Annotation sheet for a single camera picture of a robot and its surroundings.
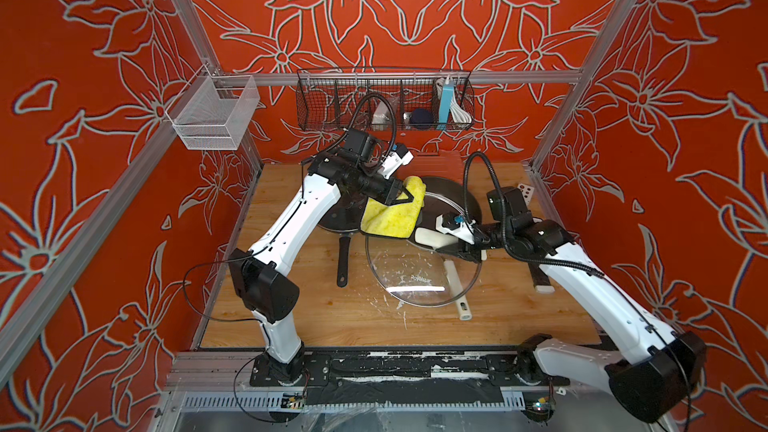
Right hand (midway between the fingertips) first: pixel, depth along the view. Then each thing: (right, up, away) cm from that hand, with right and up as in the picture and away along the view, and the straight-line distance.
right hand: (436, 237), depth 71 cm
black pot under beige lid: (+13, +11, +30) cm, 34 cm away
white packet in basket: (-13, +34, +23) cm, 43 cm away
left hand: (-6, +10, +1) cm, 12 cm away
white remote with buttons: (+40, +11, +36) cm, 55 cm away
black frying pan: (-25, +2, +21) cm, 33 cm away
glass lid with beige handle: (-2, -14, +19) cm, 24 cm away
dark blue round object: (-1, +34, +22) cm, 40 cm away
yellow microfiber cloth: (-10, +4, -1) cm, 11 cm away
